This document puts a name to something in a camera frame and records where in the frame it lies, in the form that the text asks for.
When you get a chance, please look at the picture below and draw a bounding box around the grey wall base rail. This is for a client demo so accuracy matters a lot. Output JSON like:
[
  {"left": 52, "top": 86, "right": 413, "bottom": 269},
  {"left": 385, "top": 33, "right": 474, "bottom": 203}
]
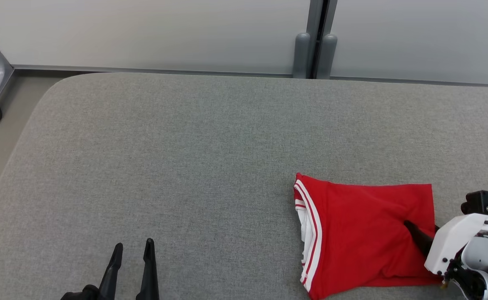
[
  {"left": 13, "top": 64, "right": 294, "bottom": 79},
  {"left": 329, "top": 76, "right": 488, "bottom": 88}
]

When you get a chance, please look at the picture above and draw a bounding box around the grey cylindrical door bumper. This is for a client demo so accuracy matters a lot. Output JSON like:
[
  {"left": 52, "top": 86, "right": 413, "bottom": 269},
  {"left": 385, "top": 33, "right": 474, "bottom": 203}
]
[
  {"left": 317, "top": 33, "right": 338, "bottom": 80},
  {"left": 292, "top": 32, "right": 311, "bottom": 79}
]

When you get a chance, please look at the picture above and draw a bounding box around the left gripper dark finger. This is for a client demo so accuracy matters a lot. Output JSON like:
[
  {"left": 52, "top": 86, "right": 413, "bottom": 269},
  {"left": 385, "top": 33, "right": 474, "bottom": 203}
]
[
  {"left": 135, "top": 238, "right": 160, "bottom": 300},
  {"left": 98, "top": 243, "right": 124, "bottom": 300}
]

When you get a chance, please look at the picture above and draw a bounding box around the red basketball jersey black lettering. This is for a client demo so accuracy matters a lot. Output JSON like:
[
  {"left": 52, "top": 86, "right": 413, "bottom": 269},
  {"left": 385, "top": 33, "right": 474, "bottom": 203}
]
[{"left": 293, "top": 172, "right": 443, "bottom": 300}]

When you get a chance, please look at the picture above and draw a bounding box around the grey metal door frame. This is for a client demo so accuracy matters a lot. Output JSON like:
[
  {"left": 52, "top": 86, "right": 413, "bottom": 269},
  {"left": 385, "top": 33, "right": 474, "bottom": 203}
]
[{"left": 306, "top": 0, "right": 339, "bottom": 80}]

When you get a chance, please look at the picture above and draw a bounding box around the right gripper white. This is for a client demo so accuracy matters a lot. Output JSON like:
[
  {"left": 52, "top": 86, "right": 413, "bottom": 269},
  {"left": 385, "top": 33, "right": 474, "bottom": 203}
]
[{"left": 403, "top": 212, "right": 488, "bottom": 275}]

